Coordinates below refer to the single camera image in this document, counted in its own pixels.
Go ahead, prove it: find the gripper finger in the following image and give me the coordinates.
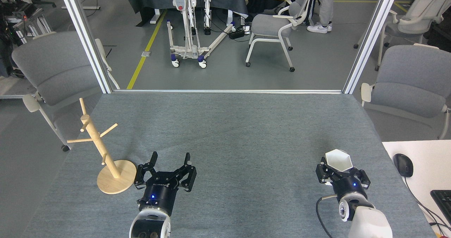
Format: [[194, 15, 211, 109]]
[[316, 156, 337, 186], [169, 152, 197, 192], [350, 168, 371, 189], [134, 152, 158, 190]]

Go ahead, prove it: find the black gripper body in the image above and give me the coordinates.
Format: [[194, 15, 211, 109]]
[[333, 173, 367, 201], [138, 171, 181, 216]]

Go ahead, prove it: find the white hexagonal cup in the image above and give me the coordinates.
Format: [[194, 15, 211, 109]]
[[325, 149, 353, 173]]

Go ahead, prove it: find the wooden cup rack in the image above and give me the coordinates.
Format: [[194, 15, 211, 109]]
[[67, 98, 137, 195]]

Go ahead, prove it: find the black computer mouse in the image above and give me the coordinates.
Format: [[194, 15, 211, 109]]
[[393, 154, 414, 177]]

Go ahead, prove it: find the white desk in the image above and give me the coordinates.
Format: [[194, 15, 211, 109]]
[[382, 140, 451, 238]]

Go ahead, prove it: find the black keyboard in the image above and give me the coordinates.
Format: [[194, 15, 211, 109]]
[[430, 190, 451, 228]]

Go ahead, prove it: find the white stand on wheels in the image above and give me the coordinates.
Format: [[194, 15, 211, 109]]
[[159, 0, 237, 69]]

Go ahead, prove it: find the black power strip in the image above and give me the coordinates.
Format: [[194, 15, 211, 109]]
[[228, 26, 251, 39]]

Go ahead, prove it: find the grey chair on castors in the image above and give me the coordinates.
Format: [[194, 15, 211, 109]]
[[353, 0, 451, 71], [246, 0, 319, 72]]

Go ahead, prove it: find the person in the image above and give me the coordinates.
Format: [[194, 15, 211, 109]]
[[307, 0, 336, 34]]

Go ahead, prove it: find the metal equipment trolley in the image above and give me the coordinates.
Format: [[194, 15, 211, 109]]
[[4, 9, 54, 45]]

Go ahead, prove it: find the black mouse cable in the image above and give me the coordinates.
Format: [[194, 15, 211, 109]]
[[403, 176, 451, 231]]

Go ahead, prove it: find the silver table edge rail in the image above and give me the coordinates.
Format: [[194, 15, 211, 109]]
[[113, 89, 343, 94]]

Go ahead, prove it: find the grey chair with white frame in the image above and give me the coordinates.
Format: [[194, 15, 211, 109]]
[[12, 31, 120, 152], [360, 44, 451, 140]]

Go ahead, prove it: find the silver post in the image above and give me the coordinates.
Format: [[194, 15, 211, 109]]
[[56, 0, 120, 94], [342, 0, 402, 94]]

